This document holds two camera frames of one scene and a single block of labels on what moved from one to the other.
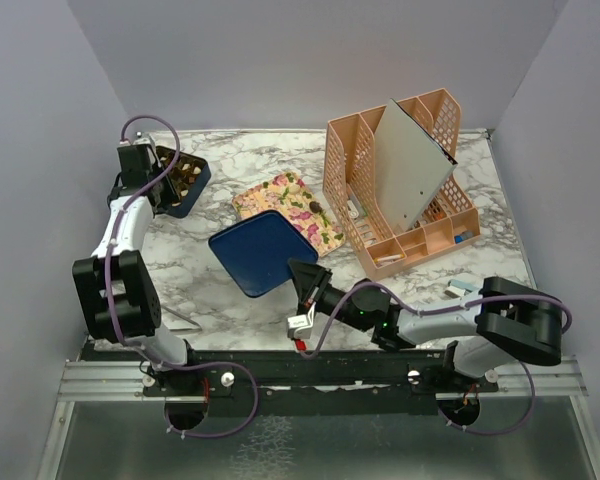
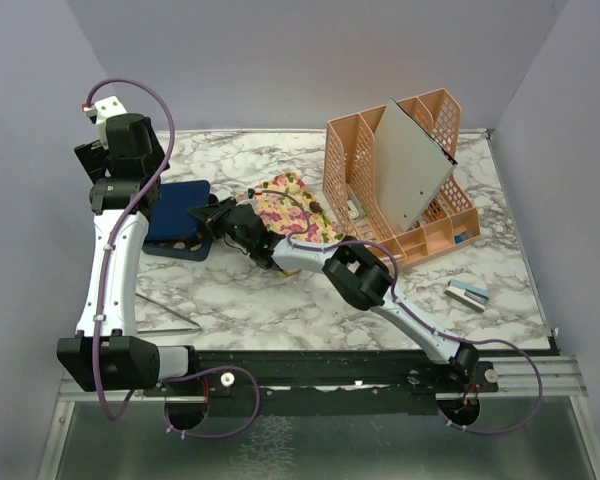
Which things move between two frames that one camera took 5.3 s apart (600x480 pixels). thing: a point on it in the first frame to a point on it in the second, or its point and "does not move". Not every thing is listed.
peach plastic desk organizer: x=353 y=186 does not move
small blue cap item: x=461 y=237 does not move
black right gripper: x=310 y=281 to x=213 y=213
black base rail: x=318 y=382 does not move
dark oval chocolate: x=315 y=206 does not move
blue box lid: x=256 y=253 to x=171 y=217
